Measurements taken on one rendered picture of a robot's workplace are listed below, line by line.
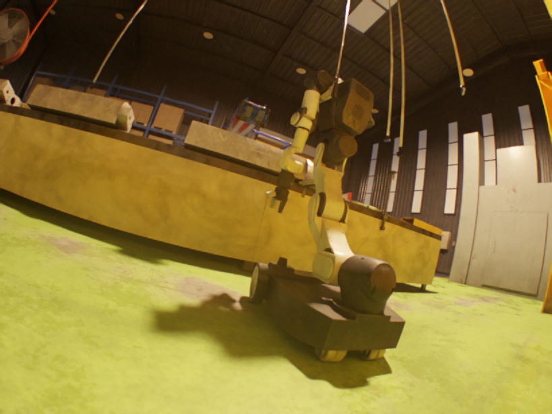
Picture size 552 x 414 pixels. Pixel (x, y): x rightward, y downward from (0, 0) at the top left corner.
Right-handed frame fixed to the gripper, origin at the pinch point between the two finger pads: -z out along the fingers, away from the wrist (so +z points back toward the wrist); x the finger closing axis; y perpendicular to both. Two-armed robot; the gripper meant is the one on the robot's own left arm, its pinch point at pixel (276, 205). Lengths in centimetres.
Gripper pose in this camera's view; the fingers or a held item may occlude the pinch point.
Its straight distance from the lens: 130.6
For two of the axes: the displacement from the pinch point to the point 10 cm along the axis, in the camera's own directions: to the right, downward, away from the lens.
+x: -4.2, -2.4, 8.7
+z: 3.3, -9.4, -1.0
